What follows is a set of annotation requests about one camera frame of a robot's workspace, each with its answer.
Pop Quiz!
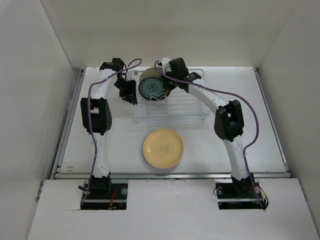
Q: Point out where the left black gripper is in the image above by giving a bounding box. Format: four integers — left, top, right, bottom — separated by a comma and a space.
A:
114, 78, 138, 105

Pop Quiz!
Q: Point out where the green patterned small plate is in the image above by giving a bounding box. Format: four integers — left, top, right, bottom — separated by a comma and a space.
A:
138, 76, 166, 101

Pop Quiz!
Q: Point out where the purple plastic plate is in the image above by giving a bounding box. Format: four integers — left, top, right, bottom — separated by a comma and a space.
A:
145, 158, 181, 170

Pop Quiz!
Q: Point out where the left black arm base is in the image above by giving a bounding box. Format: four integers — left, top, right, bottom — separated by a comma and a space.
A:
80, 183, 128, 211

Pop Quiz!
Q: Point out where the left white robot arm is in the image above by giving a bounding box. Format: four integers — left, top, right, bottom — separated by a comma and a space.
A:
80, 58, 138, 199

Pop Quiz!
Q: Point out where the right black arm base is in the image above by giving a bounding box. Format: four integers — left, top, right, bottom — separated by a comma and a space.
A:
213, 182, 269, 210

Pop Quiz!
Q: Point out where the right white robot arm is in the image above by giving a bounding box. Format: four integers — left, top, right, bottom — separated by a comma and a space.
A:
159, 57, 250, 197

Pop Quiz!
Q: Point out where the beige plastic plate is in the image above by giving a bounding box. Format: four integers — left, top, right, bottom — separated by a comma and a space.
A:
139, 67, 162, 82

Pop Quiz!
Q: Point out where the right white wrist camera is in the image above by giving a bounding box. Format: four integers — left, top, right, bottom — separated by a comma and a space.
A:
156, 57, 172, 74

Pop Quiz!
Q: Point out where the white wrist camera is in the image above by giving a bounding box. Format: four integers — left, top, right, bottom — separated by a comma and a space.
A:
156, 57, 172, 74
126, 70, 139, 81

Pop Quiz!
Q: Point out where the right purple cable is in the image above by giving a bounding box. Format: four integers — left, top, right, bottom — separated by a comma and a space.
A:
153, 60, 266, 210

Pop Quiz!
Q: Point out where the purple cable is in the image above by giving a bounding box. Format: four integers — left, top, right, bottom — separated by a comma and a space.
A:
153, 60, 266, 210
79, 58, 143, 208

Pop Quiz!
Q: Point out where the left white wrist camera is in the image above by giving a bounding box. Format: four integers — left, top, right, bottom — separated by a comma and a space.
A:
126, 70, 139, 81

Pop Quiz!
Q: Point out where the white wire dish rack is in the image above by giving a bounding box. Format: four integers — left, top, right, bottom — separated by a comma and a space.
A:
132, 70, 211, 123

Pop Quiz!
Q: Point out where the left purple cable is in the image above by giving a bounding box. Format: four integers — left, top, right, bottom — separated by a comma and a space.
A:
79, 58, 143, 208

